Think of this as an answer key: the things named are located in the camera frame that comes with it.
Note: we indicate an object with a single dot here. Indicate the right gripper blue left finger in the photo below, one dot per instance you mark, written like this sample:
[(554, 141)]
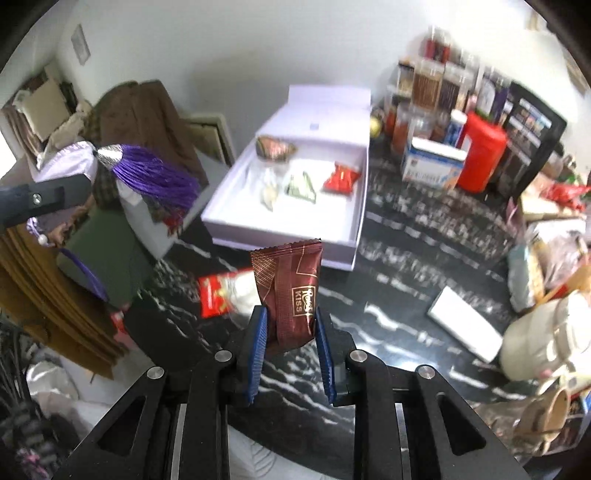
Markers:
[(251, 356)]

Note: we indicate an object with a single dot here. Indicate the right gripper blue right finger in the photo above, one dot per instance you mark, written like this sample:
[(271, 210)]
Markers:
[(334, 346)]

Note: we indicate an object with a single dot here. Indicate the red green snack packet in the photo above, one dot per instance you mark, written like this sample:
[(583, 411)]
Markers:
[(228, 293)]

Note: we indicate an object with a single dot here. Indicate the maroon chocolate packet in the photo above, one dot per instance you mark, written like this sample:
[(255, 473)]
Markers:
[(287, 283)]

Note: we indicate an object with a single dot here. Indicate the purple sachet pouch with tassel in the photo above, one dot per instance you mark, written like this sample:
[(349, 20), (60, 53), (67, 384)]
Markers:
[(137, 168)]

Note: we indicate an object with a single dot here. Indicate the red gold candy packet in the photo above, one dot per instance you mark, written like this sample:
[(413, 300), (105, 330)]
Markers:
[(342, 180)]

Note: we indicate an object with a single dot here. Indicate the clear bag of nuts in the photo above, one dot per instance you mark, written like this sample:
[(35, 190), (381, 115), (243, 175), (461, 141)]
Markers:
[(270, 183)]

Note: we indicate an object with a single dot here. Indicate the gold orange snack packet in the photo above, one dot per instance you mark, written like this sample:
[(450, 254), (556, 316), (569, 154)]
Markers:
[(269, 148)]

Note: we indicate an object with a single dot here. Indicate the white tissue packet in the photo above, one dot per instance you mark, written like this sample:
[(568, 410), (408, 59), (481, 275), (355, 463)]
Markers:
[(465, 324)]

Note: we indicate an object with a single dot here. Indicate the brown plaid clothing pile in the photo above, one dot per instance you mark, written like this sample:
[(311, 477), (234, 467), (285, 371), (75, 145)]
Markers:
[(143, 114)]

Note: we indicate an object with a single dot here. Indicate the white open gift box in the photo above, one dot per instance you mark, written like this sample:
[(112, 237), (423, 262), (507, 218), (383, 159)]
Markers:
[(328, 124)]

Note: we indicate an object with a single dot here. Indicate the leaning framed picture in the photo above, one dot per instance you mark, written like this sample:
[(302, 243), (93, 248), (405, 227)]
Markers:
[(209, 134)]

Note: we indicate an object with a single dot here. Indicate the white blue mask box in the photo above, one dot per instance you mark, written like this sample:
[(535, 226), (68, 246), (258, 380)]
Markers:
[(433, 164)]

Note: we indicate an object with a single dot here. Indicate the beige mug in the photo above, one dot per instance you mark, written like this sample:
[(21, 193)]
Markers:
[(546, 416)]

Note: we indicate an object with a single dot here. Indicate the orange labelled plastic jar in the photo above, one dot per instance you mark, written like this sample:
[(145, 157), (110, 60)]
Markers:
[(411, 121)]

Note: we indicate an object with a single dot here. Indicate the white ceramic jar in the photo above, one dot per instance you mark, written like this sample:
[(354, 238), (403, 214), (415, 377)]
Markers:
[(552, 339)]

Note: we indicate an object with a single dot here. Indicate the red plastic canister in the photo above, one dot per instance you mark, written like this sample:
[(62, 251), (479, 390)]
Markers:
[(485, 144)]

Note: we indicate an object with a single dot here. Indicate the blue white tube bottle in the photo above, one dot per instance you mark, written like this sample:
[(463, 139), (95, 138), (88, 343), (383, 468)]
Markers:
[(458, 120)]

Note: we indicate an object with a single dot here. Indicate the jar of peanuts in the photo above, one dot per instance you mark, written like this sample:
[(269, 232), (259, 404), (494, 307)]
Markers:
[(405, 78)]

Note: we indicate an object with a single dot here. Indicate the brown labelled clear jar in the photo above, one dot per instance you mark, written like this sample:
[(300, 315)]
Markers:
[(428, 75)]

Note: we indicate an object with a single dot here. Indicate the dark labelled clear jar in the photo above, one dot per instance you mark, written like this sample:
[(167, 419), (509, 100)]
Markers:
[(454, 88)]

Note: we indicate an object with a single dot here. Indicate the black coffee bag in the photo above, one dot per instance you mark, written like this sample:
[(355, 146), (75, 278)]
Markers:
[(534, 131)]

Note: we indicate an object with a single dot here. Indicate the jar with red contents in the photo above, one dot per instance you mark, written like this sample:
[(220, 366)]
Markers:
[(438, 45)]

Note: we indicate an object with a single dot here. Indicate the wall switch plate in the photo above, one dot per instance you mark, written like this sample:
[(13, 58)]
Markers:
[(80, 45)]

